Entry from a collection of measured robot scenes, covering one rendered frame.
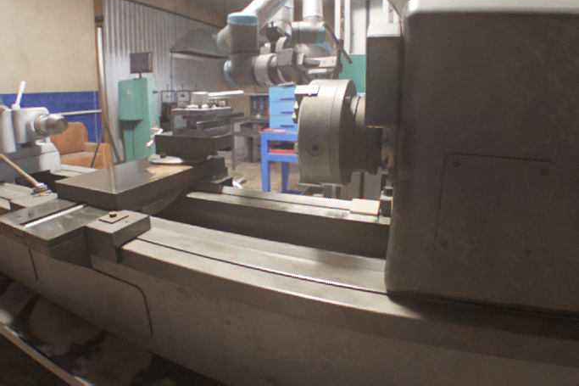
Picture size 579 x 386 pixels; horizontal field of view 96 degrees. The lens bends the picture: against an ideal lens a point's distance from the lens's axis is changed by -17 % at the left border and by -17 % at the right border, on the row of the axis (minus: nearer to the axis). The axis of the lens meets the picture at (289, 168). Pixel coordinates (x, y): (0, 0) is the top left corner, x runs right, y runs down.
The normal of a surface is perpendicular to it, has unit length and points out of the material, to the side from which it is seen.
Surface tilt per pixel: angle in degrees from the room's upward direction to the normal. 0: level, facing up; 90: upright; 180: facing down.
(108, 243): 90
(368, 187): 90
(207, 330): 90
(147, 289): 90
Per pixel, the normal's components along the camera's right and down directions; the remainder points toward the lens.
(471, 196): -0.36, 0.22
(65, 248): 0.93, 0.08
